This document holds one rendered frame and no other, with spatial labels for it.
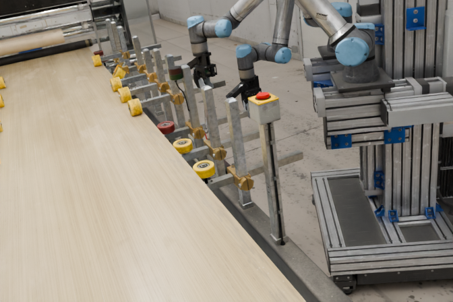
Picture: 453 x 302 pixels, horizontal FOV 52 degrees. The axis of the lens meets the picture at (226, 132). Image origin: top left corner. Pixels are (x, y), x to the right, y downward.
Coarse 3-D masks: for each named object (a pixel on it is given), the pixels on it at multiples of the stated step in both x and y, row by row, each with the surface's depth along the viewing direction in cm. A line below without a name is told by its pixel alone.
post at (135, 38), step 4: (132, 36) 292; (136, 36) 291; (132, 40) 293; (136, 40) 291; (136, 44) 292; (136, 48) 293; (140, 48) 294; (136, 52) 293; (140, 52) 294; (136, 56) 295; (140, 56) 295; (140, 60) 296; (140, 64) 297; (144, 80) 301; (144, 84) 302; (144, 92) 305; (148, 92) 305; (148, 96) 306
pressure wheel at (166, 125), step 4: (160, 124) 215; (164, 124) 214; (168, 124) 215; (172, 124) 213; (160, 128) 212; (164, 128) 211; (168, 128) 211; (172, 128) 213; (164, 132) 212; (168, 132) 212
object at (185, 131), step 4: (244, 112) 228; (224, 116) 226; (240, 116) 227; (244, 116) 228; (248, 116) 229; (220, 120) 224; (224, 120) 225; (200, 124) 221; (204, 124) 221; (220, 124) 224; (180, 128) 220; (184, 128) 219; (188, 128) 218; (204, 128) 222; (172, 132) 216; (176, 132) 216; (180, 132) 217; (184, 132) 218; (188, 132) 219; (164, 136) 215; (168, 136) 215; (172, 136) 216; (176, 136) 217; (180, 136) 218; (168, 140) 217
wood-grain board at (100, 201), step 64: (64, 64) 363; (64, 128) 230; (128, 128) 218; (0, 192) 176; (64, 192) 169; (128, 192) 162; (192, 192) 156; (0, 256) 137; (64, 256) 133; (128, 256) 129; (192, 256) 125; (256, 256) 121
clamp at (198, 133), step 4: (188, 124) 220; (192, 128) 215; (196, 128) 214; (200, 128) 214; (192, 132) 216; (196, 132) 213; (200, 132) 214; (204, 132) 215; (192, 136) 218; (196, 136) 213; (200, 136) 214
